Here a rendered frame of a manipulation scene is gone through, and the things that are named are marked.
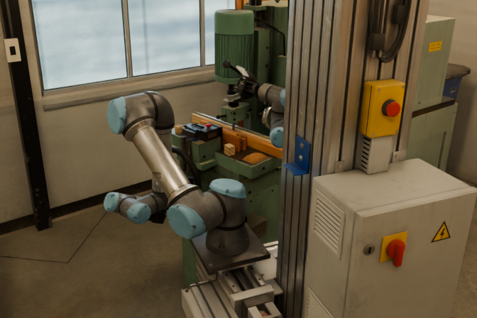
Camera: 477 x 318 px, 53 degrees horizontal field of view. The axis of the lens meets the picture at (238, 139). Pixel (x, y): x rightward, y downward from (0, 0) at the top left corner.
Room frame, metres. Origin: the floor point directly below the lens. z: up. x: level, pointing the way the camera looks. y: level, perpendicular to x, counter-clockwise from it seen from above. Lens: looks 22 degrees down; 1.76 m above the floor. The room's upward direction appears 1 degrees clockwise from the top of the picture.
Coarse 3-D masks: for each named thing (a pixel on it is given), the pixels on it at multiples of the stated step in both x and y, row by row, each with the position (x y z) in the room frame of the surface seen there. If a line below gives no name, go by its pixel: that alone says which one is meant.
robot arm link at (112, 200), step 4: (112, 192) 1.62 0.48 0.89; (116, 192) 1.63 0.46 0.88; (108, 196) 1.61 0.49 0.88; (112, 196) 1.60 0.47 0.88; (116, 196) 1.60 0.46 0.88; (120, 196) 1.62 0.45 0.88; (124, 196) 1.62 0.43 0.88; (128, 196) 1.65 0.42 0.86; (132, 196) 1.67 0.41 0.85; (104, 200) 1.62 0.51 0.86; (108, 200) 1.60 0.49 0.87; (112, 200) 1.59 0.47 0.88; (116, 200) 1.59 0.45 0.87; (120, 200) 1.59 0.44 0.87; (104, 204) 1.60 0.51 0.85; (108, 204) 1.59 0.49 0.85; (112, 204) 1.58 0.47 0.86; (116, 204) 1.58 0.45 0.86; (108, 208) 1.58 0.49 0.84; (112, 208) 1.58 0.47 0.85; (116, 208) 1.58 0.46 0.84; (116, 212) 1.60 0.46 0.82
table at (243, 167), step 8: (176, 136) 2.20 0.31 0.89; (176, 144) 2.20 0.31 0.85; (216, 152) 2.00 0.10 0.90; (240, 152) 2.00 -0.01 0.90; (248, 152) 2.00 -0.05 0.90; (256, 152) 2.00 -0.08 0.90; (208, 160) 1.97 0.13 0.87; (216, 160) 1.99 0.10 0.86; (224, 160) 1.96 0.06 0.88; (232, 160) 1.93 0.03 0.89; (240, 160) 1.91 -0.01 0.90; (264, 160) 1.91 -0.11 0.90; (272, 160) 1.94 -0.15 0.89; (280, 160) 1.98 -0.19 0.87; (200, 168) 1.93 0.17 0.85; (232, 168) 1.93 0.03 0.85; (240, 168) 1.89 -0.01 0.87; (248, 168) 1.86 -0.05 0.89; (256, 168) 1.87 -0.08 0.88; (264, 168) 1.90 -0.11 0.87; (272, 168) 1.94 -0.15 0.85; (248, 176) 1.86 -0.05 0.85; (256, 176) 1.87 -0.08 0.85
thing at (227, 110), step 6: (240, 102) 2.22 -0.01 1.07; (222, 108) 2.14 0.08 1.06; (228, 108) 2.12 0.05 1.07; (234, 108) 2.13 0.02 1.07; (240, 108) 2.14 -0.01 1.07; (246, 108) 2.17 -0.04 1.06; (222, 114) 2.14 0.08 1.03; (228, 114) 2.11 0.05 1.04; (234, 114) 2.11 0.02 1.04; (240, 114) 2.14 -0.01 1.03; (246, 114) 2.17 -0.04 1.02; (222, 120) 2.14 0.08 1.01; (228, 120) 2.11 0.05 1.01; (234, 120) 2.11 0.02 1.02; (240, 120) 2.14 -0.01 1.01
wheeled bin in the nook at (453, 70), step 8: (448, 64) 3.57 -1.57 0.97; (448, 72) 3.37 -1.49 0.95; (456, 72) 3.41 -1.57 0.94; (464, 72) 3.46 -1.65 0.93; (448, 80) 3.35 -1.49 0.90; (456, 80) 3.49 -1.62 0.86; (448, 88) 3.43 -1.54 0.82; (456, 88) 3.52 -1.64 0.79; (448, 96) 3.45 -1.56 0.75; (456, 96) 3.55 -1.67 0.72
